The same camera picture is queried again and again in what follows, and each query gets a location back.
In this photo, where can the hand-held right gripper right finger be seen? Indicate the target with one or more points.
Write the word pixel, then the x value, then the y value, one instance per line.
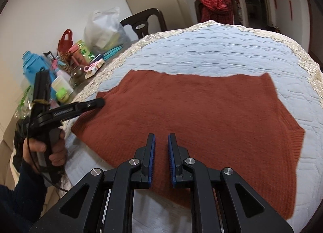
pixel 171 157

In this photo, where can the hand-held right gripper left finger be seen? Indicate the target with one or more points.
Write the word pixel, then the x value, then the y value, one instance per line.
pixel 151 157

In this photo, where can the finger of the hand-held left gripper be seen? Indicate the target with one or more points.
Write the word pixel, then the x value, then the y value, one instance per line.
pixel 93 104

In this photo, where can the rust red knit sweater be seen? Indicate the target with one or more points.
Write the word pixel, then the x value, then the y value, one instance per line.
pixel 201 122

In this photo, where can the person's left forearm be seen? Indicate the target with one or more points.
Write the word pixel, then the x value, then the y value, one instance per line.
pixel 20 197

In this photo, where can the person's left hand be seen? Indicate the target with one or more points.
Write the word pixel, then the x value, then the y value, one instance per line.
pixel 58 152

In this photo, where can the clear plastic bag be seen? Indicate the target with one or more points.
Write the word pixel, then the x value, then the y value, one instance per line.
pixel 24 101

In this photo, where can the glass jar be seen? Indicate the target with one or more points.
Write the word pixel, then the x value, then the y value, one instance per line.
pixel 77 78

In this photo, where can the box with pink ribbon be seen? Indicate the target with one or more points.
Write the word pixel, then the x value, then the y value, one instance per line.
pixel 94 69

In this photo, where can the white plastic box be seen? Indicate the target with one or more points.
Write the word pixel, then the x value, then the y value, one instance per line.
pixel 61 83

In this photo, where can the red jar with pink lid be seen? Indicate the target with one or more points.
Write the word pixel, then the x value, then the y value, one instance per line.
pixel 78 57

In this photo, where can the blue water bottle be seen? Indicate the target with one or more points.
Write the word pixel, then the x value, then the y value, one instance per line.
pixel 32 66

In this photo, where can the green floral tin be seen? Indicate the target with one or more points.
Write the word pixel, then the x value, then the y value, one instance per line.
pixel 84 50

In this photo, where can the teal plastic hangers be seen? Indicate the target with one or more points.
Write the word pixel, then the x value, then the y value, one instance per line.
pixel 112 51

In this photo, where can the red gift bag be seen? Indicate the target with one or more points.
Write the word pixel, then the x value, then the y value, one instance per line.
pixel 64 43

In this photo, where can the white plastic bag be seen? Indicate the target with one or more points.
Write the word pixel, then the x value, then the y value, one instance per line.
pixel 103 28

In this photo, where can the dark wooden chair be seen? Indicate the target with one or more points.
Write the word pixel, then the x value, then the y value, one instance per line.
pixel 151 13
pixel 198 11

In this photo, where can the light blue quilted blanket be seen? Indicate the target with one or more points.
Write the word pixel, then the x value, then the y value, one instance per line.
pixel 201 51

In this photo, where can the red checkered garment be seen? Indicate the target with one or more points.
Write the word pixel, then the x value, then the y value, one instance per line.
pixel 214 8

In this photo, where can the shelf rack with small items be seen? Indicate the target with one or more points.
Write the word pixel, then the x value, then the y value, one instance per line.
pixel 238 8

